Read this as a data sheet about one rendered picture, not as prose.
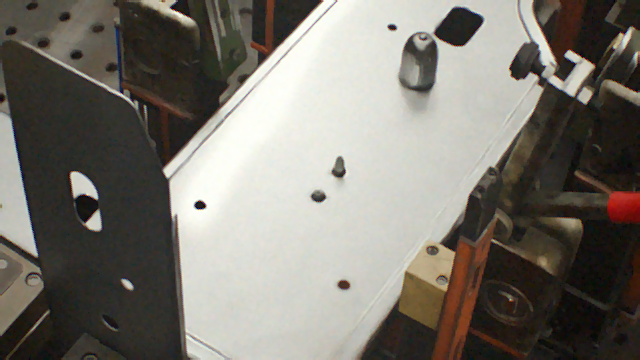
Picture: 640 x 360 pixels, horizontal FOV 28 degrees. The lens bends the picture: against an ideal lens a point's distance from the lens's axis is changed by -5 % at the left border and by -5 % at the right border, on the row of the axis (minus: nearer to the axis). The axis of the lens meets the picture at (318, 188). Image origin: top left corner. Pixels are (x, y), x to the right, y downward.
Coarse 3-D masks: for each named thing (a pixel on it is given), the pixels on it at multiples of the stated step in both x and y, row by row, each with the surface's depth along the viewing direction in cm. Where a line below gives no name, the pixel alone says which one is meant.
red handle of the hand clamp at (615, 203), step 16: (528, 192) 95; (544, 192) 94; (560, 192) 93; (576, 192) 92; (624, 192) 89; (528, 208) 94; (544, 208) 93; (560, 208) 92; (576, 208) 91; (592, 208) 90; (608, 208) 89; (624, 208) 88
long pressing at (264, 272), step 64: (384, 0) 118; (448, 0) 119; (512, 0) 119; (320, 64) 113; (384, 64) 113; (448, 64) 114; (256, 128) 108; (320, 128) 108; (384, 128) 109; (448, 128) 109; (512, 128) 109; (192, 192) 104; (256, 192) 104; (384, 192) 105; (448, 192) 105; (192, 256) 100; (256, 256) 100; (320, 256) 100; (384, 256) 101; (192, 320) 96; (256, 320) 97; (320, 320) 97; (384, 320) 97
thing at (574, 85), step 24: (528, 48) 84; (528, 72) 86; (552, 72) 85; (576, 72) 84; (552, 96) 84; (576, 96) 83; (528, 120) 87; (552, 120) 85; (528, 144) 88; (552, 144) 88; (504, 168) 91; (528, 168) 90; (504, 192) 93
